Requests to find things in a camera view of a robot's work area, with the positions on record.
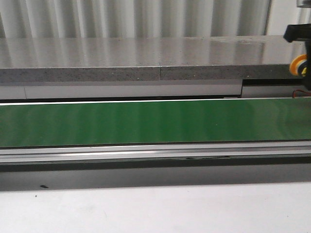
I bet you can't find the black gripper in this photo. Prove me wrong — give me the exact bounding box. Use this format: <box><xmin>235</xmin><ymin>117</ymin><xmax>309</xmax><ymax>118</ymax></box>
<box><xmin>283</xmin><ymin>24</ymin><xmax>311</xmax><ymax>91</ymax></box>

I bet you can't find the yellow and blue push button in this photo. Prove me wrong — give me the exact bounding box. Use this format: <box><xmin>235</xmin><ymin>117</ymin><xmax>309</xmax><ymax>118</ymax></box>
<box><xmin>289</xmin><ymin>54</ymin><xmax>307</xmax><ymax>77</ymax></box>

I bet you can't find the green conveyor belt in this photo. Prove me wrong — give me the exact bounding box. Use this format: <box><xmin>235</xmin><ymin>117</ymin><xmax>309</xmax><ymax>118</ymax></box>
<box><xmin>0</xmin><ymin>98</ymin><xmax>311</xmax><ymax>148</ymax></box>

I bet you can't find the white panel under countertop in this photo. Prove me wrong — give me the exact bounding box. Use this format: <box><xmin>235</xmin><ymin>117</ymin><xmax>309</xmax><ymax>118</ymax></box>
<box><xmin>0</xmin><ymin>79</ymin><xmax>306</xmax><ymax>100</ymax></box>

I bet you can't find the grey stone countertop slab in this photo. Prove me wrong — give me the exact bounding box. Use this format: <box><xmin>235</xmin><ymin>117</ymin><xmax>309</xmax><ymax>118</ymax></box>
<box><xmin>0</xmin><ymin>36</ymin><xmax>304</xmax><ymax>83</ymax></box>

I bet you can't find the white corrugated curtain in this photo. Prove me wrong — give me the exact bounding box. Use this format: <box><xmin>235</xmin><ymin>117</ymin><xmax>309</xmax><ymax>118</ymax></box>
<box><xmin>0</xmin><ymin>0</ymin><xmax>311</xmax><ymax>39</ymax></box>

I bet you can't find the red wire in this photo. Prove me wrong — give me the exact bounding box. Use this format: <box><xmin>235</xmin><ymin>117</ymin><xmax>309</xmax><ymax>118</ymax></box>
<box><xmin>292</xmin><ymin>90</ymin><xmax>311</xmax><ymax>99</ymax></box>

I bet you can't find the aluminium conveyor front rail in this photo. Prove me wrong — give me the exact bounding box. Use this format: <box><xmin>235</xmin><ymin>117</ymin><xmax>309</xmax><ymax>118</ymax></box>
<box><xmin>0</xmin><ymin>140</ymin><xmax>311</xmax><ymax>165</ymax></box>

